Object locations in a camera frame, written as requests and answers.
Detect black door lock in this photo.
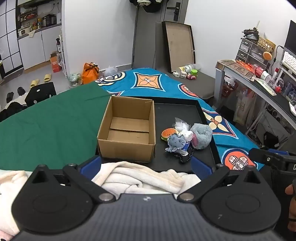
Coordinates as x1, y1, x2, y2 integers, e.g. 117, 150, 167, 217
166, 2, 182, 20

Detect grey fluffy plush toy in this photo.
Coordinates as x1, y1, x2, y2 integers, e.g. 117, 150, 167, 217
190, 123, 213, 150

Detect orange bag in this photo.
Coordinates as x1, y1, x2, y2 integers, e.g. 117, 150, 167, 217
82, 62, 100, 85

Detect grey desk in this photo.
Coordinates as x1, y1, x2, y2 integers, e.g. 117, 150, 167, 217
215, 59, 296, 149

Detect white fleece blanket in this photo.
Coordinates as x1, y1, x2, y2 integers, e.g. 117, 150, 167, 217
0, 161, 202, 241

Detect red label bottle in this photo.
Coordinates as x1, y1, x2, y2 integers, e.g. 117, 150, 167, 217
253, 63, 276, 85

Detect black and white clothes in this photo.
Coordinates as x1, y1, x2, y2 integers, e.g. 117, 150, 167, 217
0, 97, 28, 123

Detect white tissue wad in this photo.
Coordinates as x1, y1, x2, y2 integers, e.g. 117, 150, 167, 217
180, 130, 194, 142

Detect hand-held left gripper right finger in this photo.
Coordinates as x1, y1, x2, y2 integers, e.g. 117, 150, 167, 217
178, 156, 262, 202

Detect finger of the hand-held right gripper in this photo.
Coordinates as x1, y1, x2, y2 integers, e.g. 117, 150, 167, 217
248, 148, 289, 166

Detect white plastic bottle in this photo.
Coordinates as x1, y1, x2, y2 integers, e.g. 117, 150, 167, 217
178, 64, 202, 73

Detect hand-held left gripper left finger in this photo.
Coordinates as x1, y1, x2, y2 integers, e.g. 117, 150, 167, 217
30, 156, 116, 204

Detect wooden framed board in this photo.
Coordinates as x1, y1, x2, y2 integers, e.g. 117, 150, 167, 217
161, 21, 197, 74

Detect white plastic bag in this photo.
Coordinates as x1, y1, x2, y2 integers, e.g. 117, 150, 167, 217
103, 66, 119, 77

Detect beige tote bag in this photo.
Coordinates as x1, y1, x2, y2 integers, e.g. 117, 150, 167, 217
233, 88, 258, 126

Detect hanging dark clothes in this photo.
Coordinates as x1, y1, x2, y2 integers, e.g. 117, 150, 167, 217
129, 0, 163, 14

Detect white keyboard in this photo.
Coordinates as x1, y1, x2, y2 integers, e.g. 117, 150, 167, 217
282, 50, 296, 70

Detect woven basket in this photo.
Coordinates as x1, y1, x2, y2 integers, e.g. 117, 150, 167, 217
257, 36, 276, 53

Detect blue patterned blanket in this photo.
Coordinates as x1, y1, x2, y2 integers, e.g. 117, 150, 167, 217
95, 67, 263, 171

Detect black monitor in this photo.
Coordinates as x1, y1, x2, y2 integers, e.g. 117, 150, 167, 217
284, 20, 296, 56

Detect shelf with kitchen items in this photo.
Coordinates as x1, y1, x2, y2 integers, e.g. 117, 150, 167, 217
16, 0, 63, 37

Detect black tray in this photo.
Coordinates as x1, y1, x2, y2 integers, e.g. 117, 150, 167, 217
95, 97, 223, 174

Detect orange cardboard box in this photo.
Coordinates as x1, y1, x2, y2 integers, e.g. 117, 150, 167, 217
49, 52, 63, 73

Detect brown cardboard box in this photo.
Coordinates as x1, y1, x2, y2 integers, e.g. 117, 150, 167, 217
97, 96, 157, 163

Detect person's right hand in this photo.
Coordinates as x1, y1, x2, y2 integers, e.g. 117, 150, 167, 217
285, 184, 296, 232

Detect black dotted case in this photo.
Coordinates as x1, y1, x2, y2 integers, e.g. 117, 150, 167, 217
25, 82, 57, 106

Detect green clear plastic bag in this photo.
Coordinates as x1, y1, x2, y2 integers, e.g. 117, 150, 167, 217
68, 73, 83, 88

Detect black grid partition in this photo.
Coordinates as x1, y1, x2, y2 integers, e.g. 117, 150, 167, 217
0, 0, 24, 78

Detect grey door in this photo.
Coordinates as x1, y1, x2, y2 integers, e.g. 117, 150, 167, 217
131, 0, 188, 70

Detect green blanket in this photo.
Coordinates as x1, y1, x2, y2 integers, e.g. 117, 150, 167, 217
0, 82, 112, 171

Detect clear drawer organizer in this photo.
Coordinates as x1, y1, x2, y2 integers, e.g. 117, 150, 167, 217
235, 37, 271, 63

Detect white narrow rack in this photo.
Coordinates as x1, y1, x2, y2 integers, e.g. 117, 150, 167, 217
57, 34, 69, 79

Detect white cabinet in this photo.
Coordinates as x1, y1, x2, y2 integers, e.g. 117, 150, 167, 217
17, 23, 63, 70

